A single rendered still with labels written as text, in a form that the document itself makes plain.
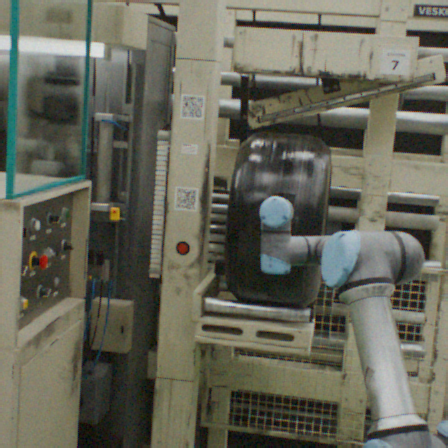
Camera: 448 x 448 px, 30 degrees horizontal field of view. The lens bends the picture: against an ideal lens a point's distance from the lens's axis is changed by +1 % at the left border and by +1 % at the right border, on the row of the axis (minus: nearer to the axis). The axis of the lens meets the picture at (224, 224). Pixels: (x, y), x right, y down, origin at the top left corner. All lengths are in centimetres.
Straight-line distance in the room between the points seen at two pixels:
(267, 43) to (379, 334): 142
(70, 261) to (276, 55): 97
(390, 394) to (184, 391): 124
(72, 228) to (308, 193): 73
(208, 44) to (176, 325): 90
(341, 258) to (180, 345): 115
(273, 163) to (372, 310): 89
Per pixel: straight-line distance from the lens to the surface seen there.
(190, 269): 268
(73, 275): 262
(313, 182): 245
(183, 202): 265
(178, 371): 278
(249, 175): 246
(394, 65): 284
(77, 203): 258
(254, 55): 286
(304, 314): 259
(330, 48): 284
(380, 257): 173
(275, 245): 207
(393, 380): 167
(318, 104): 297
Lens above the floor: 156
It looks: 9 degrees down
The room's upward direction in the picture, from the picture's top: 4 degrees clockwise
